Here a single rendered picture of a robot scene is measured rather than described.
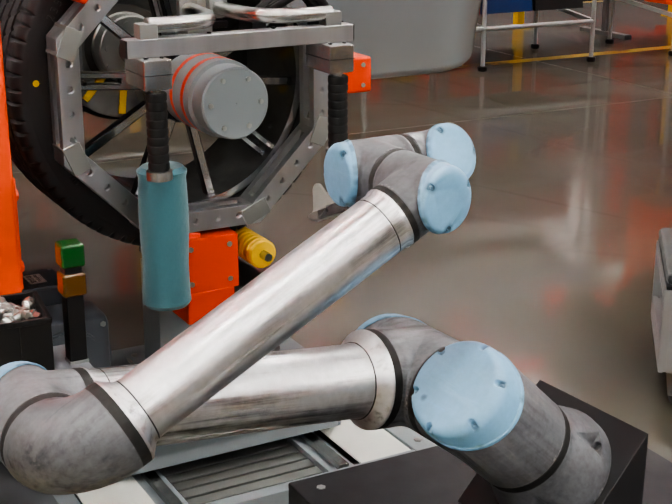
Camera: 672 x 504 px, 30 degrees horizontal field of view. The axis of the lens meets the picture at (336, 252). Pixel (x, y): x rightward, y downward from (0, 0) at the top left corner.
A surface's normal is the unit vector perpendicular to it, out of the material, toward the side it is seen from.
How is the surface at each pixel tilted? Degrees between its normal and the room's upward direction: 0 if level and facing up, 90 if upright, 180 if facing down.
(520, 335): 0
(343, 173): 90
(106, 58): 90
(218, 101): 90
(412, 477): 0
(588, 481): 73
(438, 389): 47
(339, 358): 31
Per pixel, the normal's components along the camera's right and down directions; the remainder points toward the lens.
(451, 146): 0.58, -0.19
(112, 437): 0.22, -0.02
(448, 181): 0.61, 0.19
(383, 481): 0.00, -0.95
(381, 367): -0.22, -0.18
